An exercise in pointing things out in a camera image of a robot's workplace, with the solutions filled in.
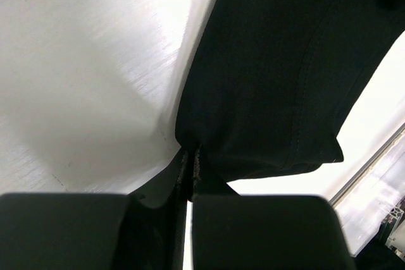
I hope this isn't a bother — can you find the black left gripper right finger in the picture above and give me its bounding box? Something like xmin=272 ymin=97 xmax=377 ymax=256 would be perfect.
xmin=192 ymin=148 xmax=356 ymax=269

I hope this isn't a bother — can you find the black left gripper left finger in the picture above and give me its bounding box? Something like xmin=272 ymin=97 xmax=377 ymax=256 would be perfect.
xmin=1 ymin=150 xmax=189 ymax=269

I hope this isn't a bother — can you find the black skirt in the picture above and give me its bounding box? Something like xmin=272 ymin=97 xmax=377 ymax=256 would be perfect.
xmin=175 ymin=0 xmax=404 ymax=181

